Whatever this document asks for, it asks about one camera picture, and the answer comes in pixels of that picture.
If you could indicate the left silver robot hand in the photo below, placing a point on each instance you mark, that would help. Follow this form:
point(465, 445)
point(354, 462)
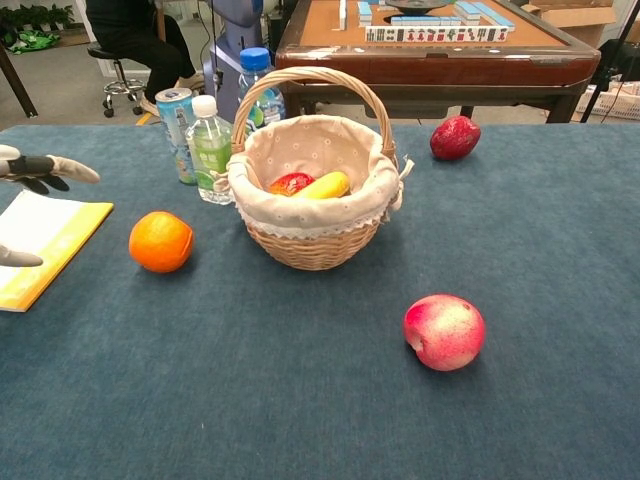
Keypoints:
point(60, 167)

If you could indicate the orange fruit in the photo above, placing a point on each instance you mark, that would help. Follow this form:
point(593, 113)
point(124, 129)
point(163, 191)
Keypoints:
point(160, 242)

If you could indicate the wicker basket with cloth liner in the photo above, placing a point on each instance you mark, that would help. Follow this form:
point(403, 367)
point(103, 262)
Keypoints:
point(310, 245)

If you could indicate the white yellow notebook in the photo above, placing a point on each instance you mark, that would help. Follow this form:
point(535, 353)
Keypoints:
point(45, 240)

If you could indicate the light blue drink can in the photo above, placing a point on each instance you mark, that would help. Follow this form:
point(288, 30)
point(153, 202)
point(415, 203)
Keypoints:
point(175, 130)

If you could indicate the black chrome stool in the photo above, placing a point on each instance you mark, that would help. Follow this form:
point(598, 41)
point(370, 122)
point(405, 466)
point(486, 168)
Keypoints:
point(117, 55)

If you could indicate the white cap green bottle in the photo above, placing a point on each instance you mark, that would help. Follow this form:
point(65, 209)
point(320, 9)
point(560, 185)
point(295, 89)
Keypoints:
point(207, 155)

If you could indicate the green potted plants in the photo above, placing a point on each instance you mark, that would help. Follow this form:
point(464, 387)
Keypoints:
point(35, 17)

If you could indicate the seated person in black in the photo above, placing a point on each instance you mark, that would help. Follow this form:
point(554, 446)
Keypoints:
point(135, 30)

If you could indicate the blue cap water bottle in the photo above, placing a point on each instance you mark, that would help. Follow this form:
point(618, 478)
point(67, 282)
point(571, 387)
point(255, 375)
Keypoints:
point(255, 59)

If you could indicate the red yellow apple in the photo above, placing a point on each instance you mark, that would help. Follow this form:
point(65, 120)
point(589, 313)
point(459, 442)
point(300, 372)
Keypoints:
point(290, 184)

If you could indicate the yellow banana bunch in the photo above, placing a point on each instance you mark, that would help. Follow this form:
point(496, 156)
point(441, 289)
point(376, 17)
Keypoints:
point(325, 186)

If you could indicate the teal table cloth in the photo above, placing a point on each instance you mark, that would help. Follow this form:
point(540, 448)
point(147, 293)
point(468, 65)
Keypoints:
point(300, 375)

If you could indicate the brown mahjong table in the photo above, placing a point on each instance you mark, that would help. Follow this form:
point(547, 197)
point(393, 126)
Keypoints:
point(425, 70)

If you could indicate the row of mahjong tiles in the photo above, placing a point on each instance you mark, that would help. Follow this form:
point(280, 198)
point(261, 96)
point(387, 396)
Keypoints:
point(435, 34)

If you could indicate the pink peach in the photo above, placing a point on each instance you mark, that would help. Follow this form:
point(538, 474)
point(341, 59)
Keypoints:
point(445, 332)

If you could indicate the blue mahjong tile stacks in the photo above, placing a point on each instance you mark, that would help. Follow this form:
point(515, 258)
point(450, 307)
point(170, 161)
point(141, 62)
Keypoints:
point(475, 11)

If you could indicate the cardboard box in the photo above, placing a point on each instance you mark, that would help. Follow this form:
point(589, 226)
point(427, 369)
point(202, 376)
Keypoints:
point(575, 17)

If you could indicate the black tripod stand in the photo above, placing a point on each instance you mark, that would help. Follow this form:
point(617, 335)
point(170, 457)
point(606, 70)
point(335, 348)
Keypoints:
point(607, 75)

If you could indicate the white plastic crate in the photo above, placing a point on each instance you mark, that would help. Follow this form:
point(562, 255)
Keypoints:
point(620, 105)

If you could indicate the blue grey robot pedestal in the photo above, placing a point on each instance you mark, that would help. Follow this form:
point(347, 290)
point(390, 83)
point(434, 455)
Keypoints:
point(227, 30)

